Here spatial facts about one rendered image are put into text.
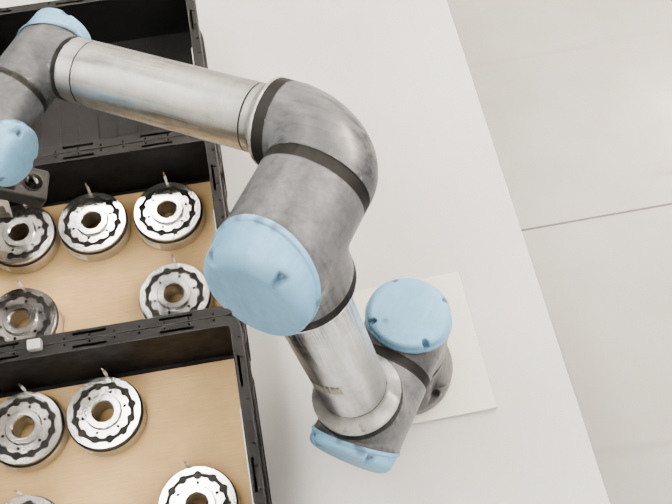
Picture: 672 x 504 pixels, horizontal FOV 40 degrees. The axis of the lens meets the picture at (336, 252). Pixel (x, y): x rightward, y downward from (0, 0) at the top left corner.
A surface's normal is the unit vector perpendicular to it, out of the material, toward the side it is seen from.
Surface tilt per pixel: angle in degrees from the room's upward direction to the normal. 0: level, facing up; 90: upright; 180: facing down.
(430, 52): 0
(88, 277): 0
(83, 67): 27
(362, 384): 78
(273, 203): 11
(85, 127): 0
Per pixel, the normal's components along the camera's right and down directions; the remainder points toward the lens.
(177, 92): -0.33, -0.13
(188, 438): -0.01, -0.46
